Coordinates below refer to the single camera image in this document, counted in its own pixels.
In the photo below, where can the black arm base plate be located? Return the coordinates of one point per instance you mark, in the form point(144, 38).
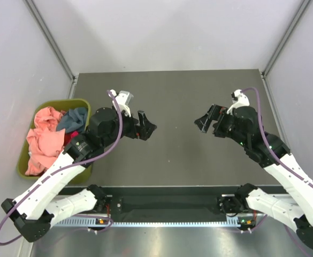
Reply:
point(159, 203)

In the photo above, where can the left aluminium corner post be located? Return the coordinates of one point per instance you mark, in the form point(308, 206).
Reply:
point(49, 37)

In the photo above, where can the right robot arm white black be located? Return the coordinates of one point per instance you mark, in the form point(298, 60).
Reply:
point(244, 126)

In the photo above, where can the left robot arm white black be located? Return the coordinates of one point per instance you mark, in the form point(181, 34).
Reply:
point(36, 211)

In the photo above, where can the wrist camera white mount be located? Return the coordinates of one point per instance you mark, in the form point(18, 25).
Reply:
point(239, 99)
point(123, 99)

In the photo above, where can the right aluminium corner post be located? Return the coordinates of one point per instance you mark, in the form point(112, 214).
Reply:
point(294, 21)

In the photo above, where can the red t shirt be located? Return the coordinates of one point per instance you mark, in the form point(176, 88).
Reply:
point(69, 136)

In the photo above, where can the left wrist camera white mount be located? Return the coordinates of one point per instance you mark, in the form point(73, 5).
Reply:
point(123, 99)

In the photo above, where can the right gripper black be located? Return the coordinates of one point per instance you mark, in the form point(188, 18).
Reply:
point(217, 131)

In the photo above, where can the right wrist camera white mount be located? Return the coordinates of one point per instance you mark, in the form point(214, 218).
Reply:
point(239, 99)

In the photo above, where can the aluminium corner post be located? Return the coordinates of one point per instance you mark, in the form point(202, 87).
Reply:
point(49, 37)
point(294, 21)

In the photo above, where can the grey blue t shirt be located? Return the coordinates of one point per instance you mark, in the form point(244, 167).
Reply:
point(73, 120)

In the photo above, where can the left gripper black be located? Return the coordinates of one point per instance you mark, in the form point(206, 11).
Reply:
point(143, 132)

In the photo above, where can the slotted grey cable duct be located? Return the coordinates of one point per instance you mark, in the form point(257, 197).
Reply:
point(91, 222)

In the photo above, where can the salmon pink t shirt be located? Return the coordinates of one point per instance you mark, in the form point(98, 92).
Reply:
point(45, 143)

